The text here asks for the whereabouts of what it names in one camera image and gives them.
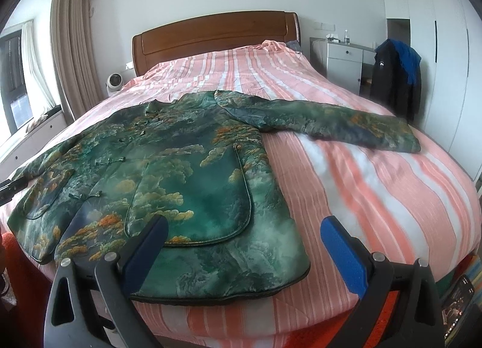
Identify blue garment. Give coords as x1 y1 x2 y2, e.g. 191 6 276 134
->
388 40 422 85

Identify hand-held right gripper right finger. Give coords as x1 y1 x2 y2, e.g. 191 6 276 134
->
320 216 445 348

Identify green patterned jacket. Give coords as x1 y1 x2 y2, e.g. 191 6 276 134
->
8 90 421 305

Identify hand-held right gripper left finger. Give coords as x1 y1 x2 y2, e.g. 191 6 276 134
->
43 215 169 348

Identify dark framed window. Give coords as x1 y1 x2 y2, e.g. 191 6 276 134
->
0 30 29 136

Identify grey nightstand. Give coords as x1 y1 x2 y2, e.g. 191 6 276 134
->
309 37 377 98

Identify white sheer curtain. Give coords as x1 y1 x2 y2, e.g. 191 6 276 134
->
20 20 57 115

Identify red cloth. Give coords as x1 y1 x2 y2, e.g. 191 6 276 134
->
0 233 51 348

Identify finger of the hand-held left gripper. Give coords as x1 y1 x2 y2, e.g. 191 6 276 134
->
0 178 29 205

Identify wooden headboard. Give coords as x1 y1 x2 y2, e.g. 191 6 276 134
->
132 11 302 77

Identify black smartphone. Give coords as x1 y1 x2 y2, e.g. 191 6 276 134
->
440 276 476 338

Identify bed with striped pink sheet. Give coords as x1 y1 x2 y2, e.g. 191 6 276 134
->
0 40 482 348

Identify black jacket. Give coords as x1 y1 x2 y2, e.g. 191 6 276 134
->
369 39 421 123

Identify beige curtain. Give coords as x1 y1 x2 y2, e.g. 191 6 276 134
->
50 0 106 123

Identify small white fan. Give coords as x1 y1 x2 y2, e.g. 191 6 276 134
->
105 74 125 98

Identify white wardrobe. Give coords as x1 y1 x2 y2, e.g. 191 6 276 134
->
377 0 482 183

